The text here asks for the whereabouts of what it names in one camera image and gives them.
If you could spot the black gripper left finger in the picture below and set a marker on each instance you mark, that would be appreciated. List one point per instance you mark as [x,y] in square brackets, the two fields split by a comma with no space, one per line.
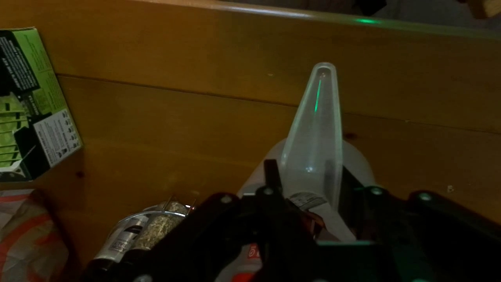
[224,235]

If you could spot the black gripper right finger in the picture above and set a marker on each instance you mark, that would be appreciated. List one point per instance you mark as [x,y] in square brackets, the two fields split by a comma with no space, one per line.
[427,235]

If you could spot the clear plastic measuring jug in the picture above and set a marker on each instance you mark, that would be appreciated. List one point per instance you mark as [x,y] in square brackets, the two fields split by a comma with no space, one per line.
[313,135]

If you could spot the glass spice jar black lid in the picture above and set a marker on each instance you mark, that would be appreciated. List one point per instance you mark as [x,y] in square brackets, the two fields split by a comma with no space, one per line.
[149,227]

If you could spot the brown paper bag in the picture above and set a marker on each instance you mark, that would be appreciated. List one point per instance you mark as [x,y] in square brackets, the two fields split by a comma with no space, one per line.
[25,240]

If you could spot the green cardboard box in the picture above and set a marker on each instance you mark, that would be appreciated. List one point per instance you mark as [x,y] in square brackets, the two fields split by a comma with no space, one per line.
[31,103]

